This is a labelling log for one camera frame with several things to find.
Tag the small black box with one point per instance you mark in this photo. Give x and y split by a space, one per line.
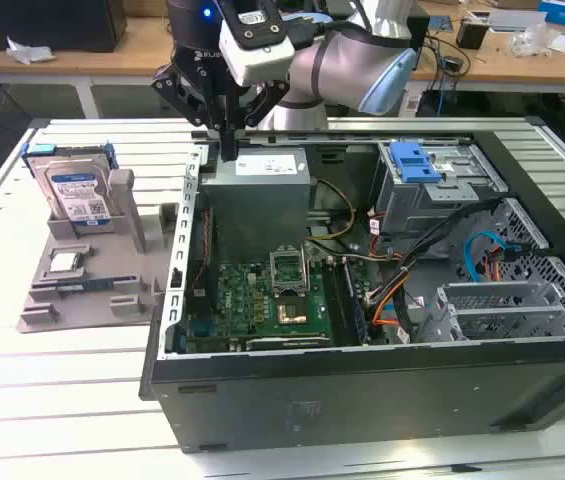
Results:
472 35

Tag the black PC case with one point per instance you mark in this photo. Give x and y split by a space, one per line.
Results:
312 400

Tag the grey flat box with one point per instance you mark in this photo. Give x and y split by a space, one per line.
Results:
517 20

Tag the grey parts rack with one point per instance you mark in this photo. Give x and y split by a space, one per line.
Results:
97 310

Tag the green motherboard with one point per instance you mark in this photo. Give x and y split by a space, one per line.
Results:
247 300

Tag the crumpled white paper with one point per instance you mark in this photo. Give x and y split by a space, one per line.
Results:
27 52

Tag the black case fan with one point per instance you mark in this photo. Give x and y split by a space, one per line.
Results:
195 260

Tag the blue plastic drive latch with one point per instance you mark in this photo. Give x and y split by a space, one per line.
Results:
414 162

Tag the installed RAM stick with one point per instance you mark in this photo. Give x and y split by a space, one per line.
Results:
354 305

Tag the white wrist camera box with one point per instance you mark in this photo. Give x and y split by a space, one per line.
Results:
262 62

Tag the silver drive cage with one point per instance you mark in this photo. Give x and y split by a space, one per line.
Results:
412 205

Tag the silver CPU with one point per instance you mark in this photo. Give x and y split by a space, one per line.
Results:
65 262

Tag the black RAM slot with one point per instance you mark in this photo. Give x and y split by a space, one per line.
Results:
332 300

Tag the locking lever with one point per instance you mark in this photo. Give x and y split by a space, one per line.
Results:
307 270

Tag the grey power supply unit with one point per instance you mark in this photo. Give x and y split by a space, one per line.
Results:
257 210

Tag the black computer tower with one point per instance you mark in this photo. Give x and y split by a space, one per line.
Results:
419 30

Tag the CPU socket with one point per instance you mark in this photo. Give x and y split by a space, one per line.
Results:
292 312

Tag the clear plastic bits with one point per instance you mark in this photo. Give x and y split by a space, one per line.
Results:
532 42

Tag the black graphics card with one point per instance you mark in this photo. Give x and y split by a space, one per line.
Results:
287 343

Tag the dark blue RAM stick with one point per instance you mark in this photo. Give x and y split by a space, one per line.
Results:
87 285

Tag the large black box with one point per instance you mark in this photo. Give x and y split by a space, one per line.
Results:
62 25

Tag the hard disk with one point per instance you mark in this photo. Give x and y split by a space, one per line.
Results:
74 187

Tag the silver perforated disk bay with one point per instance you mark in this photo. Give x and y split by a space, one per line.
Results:
492 291

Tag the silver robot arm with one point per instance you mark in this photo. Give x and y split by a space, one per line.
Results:
342 65

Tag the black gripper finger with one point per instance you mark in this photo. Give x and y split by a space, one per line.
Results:
177 87
267 105

